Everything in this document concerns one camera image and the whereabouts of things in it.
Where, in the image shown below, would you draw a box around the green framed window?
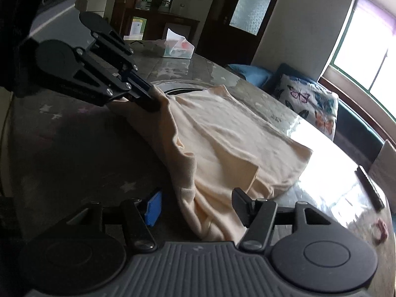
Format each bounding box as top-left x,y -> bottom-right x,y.
322,0 -> 396,121

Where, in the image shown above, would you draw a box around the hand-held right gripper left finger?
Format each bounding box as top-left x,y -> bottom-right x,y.
62,191 -> 163,252

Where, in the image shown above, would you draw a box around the tissue box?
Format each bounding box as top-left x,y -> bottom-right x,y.
161,28 -> 195,59

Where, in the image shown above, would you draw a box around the blue sofa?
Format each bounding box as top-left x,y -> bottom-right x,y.
226,63 -> 387,161

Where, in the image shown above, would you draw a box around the dark wooden glass door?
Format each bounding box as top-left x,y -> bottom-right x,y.
198,0 -> 287,65

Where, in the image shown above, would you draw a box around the pink hair tie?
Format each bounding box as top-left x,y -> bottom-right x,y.
373,218 -> 390,245

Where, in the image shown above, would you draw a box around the cream knit garment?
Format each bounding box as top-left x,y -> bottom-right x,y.
110,84 -> 313,242

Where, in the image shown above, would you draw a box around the green yellow box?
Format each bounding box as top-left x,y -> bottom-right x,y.
129,17 -> 147,38

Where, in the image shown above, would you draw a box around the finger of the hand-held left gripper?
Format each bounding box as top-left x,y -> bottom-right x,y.
77,52 -> 162,114
79,12 -> 153,93

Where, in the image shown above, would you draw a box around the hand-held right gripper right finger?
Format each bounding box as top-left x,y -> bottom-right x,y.
232,188 -> 344,252

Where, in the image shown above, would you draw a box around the low wooden cabinet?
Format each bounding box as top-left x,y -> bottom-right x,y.
124,8 -> 200,42

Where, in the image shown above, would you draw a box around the butterfly print pillow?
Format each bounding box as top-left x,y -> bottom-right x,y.
274,73 -> 339,141

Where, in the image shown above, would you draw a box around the black remote control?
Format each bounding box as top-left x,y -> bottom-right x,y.
356,165 -> 385,211

